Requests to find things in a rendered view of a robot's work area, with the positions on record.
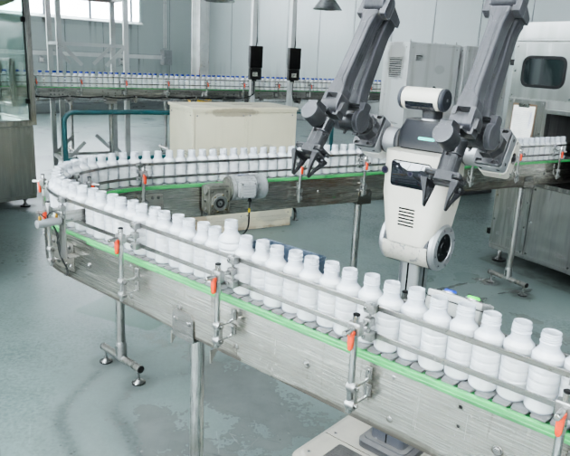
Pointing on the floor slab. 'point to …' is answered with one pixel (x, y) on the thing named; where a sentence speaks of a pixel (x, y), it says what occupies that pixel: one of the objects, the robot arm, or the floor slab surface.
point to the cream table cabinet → (198, 128)
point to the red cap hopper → (81, 65)
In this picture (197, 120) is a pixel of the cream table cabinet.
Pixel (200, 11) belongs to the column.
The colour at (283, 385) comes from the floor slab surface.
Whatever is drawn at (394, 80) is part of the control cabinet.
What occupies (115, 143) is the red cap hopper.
